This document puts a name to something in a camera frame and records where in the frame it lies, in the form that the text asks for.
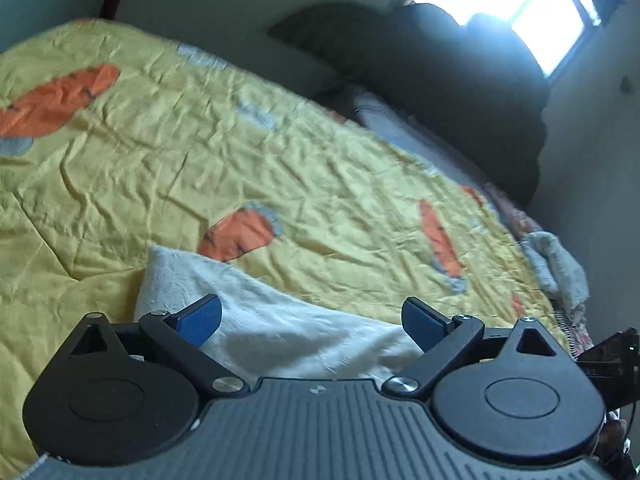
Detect white pants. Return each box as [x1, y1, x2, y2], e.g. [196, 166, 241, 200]
[134, 245, 422, 384]

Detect white fluffy blanket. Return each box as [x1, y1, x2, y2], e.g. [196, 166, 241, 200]
[520, 231, 590, 314]

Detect yellow carrot print quilt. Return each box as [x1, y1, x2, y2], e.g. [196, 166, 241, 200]
[1, 21, 562, 478]

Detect grey pillow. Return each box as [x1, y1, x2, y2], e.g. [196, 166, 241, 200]
[350, 92, 490, 200]

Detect dark upholstered headboard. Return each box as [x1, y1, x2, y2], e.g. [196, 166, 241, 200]
[268, 2, 549, 206]

